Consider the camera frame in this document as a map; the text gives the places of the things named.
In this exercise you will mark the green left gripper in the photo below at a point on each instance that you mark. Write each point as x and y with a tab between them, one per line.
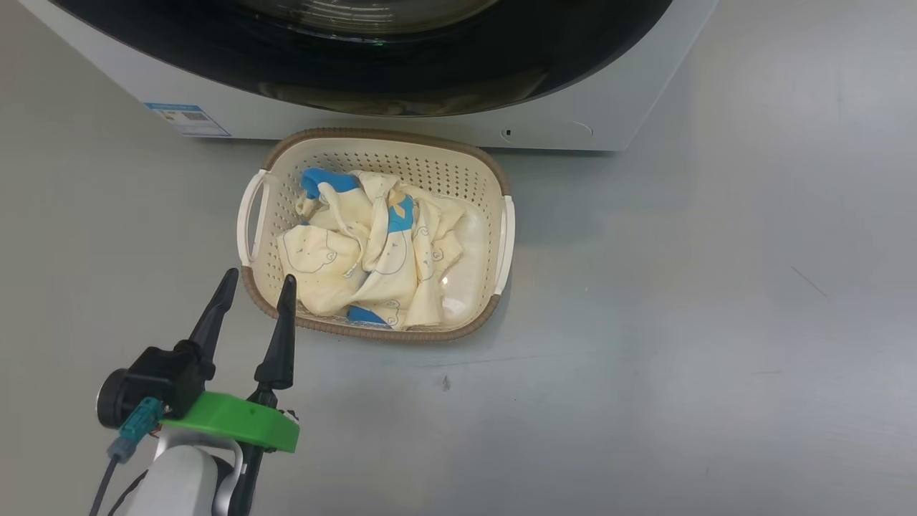
236	423

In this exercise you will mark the cream garment with blue cuff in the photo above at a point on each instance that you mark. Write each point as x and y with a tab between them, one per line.
322	272

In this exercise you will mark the washing machine glass door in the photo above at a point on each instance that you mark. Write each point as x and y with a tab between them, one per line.
501	64

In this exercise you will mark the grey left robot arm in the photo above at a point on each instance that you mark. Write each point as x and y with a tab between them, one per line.
179	480

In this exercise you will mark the white front-load washing machine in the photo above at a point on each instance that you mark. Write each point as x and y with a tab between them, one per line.
645	86

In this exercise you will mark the blue energy label sticker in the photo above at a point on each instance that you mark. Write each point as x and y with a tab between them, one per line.
188	120

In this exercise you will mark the cream perforated laundry basket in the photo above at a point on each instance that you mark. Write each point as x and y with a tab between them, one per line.
444	172

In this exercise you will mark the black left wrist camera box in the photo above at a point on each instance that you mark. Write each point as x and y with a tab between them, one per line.
165	376

